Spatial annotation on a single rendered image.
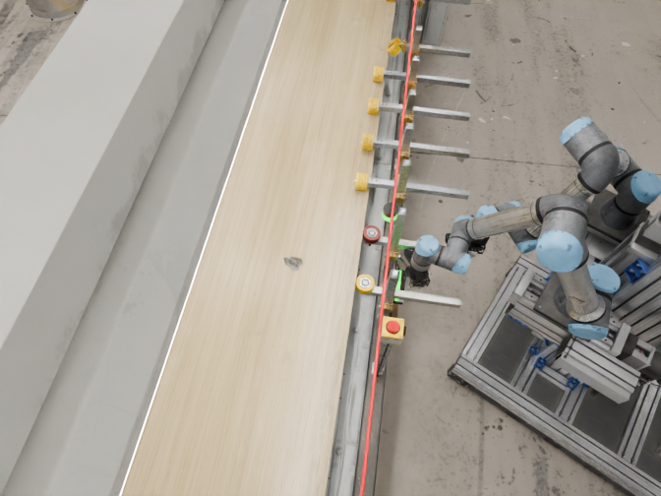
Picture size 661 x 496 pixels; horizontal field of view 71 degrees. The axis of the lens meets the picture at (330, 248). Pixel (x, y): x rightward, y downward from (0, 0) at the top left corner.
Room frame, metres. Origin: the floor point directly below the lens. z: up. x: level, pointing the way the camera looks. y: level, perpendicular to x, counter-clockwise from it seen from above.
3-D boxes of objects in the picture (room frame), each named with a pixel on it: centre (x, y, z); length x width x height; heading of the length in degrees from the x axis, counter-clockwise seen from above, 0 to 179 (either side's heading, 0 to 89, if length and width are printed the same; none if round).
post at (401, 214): (1.04, -0.28, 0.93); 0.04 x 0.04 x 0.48; 82
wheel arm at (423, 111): (1.81, -0.45, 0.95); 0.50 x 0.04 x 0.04; 82
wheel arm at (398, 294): (0.82, -0.35, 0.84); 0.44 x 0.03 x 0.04; 82
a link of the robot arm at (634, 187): (1.13, -1.22, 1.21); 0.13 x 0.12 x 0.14; 21
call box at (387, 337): (0.53, -0.21, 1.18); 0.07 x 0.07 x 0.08; 82
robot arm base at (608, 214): (1.12, -1.22, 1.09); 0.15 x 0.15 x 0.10
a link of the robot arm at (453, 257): (0.79, -0.44, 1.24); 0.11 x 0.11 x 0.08; 68
